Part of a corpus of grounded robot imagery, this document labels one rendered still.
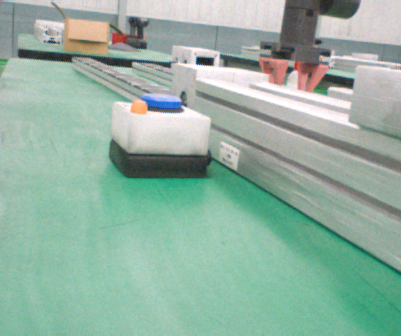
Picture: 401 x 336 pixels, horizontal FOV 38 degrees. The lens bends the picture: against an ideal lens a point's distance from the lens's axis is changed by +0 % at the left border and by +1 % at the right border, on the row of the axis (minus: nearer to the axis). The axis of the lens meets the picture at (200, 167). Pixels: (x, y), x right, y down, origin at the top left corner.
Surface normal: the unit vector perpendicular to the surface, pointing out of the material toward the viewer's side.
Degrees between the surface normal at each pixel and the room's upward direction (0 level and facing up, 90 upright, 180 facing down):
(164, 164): 90
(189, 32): 90
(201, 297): 0
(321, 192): 90
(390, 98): 90
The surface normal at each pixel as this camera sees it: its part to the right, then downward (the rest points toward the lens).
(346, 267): 0.10, -0.97
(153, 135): 0.36, 0.25
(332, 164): -0.93, -0.01
